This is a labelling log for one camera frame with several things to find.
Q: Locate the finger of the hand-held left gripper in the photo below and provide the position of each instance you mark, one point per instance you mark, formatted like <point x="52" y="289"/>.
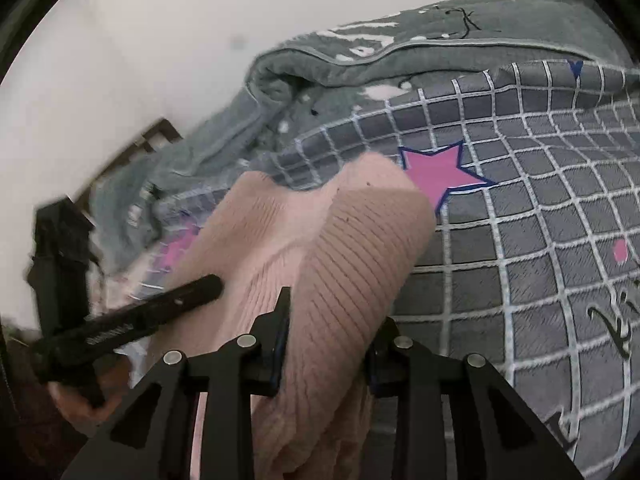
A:
<point x="150" y="310"/>

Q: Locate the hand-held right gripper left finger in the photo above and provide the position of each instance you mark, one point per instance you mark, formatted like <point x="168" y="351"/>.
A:
<point x="280" y="355"/>

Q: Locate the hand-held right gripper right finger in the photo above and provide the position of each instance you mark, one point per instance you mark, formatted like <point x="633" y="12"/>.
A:
<point x="395" y="360"/>

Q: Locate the pink knit sweater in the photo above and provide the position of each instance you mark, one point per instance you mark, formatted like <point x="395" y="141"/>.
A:
<point x="350" y="260"/>

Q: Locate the person's left hand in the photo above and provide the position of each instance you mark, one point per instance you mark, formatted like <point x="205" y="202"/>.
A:
<point x="80" y="402"/>

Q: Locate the dark wooden headboard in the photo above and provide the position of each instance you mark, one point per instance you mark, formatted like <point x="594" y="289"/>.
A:
<point x="160" y="135"/>

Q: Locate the grey checked star duvet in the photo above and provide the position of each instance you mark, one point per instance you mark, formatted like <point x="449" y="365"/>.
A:
<point x="525" y="210"/>

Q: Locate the grey printed fleece blanket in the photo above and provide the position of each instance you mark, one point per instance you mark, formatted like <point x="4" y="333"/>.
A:
<point x="350" y="65"/>

